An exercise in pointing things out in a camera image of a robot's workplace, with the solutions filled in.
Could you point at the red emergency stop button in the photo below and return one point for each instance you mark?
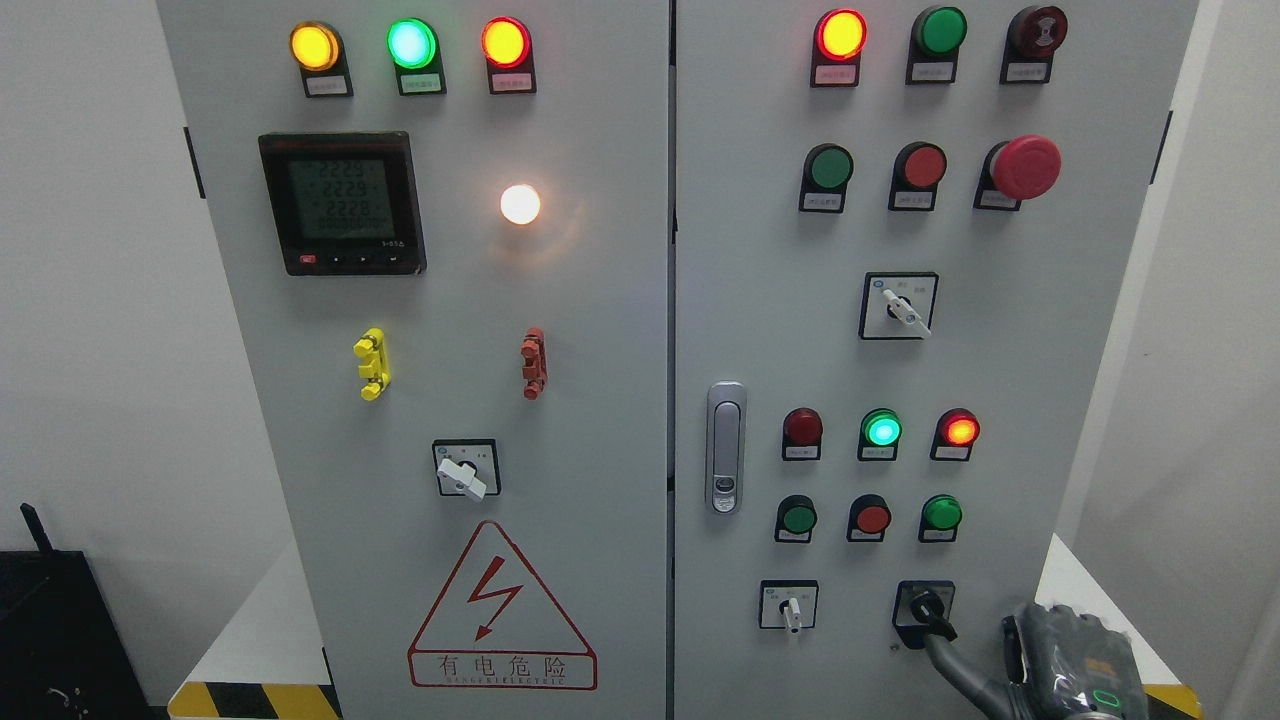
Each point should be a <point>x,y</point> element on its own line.
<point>1021,169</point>

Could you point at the white indicator light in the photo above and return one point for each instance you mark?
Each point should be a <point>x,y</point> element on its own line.
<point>520,204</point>

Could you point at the black knob selector switch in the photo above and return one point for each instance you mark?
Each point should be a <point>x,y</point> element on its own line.
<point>922,608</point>

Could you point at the white selector switch left door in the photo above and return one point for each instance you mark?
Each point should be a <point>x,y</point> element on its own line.
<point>467,468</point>

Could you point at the yellow indicator light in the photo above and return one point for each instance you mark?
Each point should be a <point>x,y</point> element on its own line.
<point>319,52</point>

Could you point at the silver door handle lock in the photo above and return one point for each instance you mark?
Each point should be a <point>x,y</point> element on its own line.
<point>725,420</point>

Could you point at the red electric warning sticker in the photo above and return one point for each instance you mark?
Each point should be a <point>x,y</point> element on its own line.
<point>496,625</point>

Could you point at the lit green indicator light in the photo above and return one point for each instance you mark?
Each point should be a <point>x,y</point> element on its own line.
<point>880,431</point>

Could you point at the right grey cabinet door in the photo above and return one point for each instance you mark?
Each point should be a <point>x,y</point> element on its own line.
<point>770,297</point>

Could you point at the green button top right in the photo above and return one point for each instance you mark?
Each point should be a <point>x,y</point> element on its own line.
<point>935,39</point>

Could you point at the white selector switch lower right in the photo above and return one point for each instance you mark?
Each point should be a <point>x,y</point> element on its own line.
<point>788,605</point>

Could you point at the red indicator light top right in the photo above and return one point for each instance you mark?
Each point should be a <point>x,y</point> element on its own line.
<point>838,39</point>

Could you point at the dark red indicator light left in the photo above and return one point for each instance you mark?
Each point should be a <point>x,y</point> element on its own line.
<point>802,434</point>

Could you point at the grey cabinet door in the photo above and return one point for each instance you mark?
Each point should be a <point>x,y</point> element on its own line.
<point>770,297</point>
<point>582,467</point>

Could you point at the green lamp button lower right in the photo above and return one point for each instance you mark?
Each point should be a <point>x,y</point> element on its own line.
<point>940,518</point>

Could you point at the white selector switch upper right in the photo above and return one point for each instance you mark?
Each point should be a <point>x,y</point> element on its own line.
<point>898,305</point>

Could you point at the left grey cabinet door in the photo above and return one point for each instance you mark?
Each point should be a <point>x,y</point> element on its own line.
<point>582,467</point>

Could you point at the green push button lower left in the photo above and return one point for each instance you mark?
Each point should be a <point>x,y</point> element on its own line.
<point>796,519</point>

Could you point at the white selector switch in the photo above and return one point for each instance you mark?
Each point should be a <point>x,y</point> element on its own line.
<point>898,305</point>
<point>788,605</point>

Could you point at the red push button second row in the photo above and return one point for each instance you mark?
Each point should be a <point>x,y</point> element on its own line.
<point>917,173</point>

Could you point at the green indicator light top left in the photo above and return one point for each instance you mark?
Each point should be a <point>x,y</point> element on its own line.
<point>417,58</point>

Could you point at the black box with antenna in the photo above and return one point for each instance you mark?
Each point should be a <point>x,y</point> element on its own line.
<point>61,657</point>

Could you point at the red push button lower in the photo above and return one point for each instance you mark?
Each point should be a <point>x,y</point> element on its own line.
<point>869,517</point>

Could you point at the red indicator light top left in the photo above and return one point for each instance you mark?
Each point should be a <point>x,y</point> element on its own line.
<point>507,47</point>

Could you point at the green push button second row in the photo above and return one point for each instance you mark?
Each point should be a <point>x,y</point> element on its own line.
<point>827,171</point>

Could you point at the white platform with hazard stripes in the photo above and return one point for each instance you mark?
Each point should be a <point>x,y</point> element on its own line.
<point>268,661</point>

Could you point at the black digital power meter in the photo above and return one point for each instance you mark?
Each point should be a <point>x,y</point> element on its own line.
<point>345,203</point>

